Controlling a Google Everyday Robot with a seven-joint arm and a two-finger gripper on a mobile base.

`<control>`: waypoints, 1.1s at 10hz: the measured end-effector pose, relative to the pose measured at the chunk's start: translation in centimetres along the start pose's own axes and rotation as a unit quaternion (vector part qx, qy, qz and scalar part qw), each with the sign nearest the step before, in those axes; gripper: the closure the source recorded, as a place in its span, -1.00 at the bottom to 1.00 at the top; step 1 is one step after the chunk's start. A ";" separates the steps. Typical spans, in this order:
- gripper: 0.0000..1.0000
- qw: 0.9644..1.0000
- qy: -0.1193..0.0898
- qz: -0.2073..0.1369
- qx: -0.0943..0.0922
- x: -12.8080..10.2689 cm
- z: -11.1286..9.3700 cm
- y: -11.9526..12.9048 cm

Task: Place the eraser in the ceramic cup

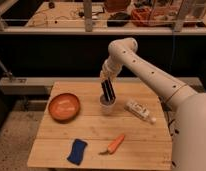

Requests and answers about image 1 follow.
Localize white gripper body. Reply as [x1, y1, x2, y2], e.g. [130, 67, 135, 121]
[100, 59, 120, 81]

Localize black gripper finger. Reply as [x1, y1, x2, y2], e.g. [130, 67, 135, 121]
[107, 78, 116, 101]
[101, 82, 109, 102]

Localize white ceramic cup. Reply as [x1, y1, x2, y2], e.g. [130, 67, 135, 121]
[100, 95, 115, 115]

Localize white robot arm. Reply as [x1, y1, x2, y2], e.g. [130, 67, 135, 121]
[100, 38, 206, 171]

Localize blue eraser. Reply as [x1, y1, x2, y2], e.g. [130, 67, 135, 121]
[67, 139, 87, 165]

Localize white glue bottle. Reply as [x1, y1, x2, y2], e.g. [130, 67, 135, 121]
[125, 100, 156, 124]

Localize orange bowl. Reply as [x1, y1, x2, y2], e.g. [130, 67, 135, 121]
[48, 93, 80, 121]

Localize black object on shelf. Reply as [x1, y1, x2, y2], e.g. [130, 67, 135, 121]
[107, 12, 130, 27]

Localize wooden board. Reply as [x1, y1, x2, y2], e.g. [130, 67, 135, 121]
[27, 82, 172, 171]

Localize red box on shelf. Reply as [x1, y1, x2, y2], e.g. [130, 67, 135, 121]
[131, 8, 150, 27]

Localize orange carrot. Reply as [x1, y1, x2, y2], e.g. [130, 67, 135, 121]
[100, 134, 125, 155]

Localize metal rail shelf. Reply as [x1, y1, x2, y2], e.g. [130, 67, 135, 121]
[0, 0, 206, 35]

